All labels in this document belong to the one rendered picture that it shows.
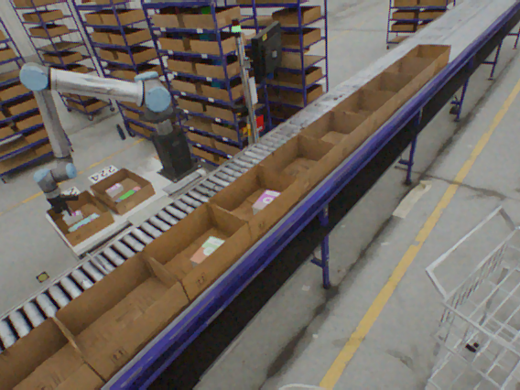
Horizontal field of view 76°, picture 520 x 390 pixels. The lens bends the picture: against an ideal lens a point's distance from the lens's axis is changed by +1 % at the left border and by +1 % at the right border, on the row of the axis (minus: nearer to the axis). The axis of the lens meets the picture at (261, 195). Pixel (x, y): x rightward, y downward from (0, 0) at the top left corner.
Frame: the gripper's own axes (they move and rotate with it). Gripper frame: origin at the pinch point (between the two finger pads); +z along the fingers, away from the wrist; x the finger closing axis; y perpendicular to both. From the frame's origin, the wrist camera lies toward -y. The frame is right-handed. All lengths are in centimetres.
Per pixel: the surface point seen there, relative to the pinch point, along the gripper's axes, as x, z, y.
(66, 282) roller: 54, 3, 14
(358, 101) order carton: 47, -16, -216
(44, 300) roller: 59, 3, 26
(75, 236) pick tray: 26.1, -2.5, 2.0
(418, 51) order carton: 17, -18, -330
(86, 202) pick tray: -14.2, 2.2, -10.0
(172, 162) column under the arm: 5, -10, -73
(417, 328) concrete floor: 164, 79, -146
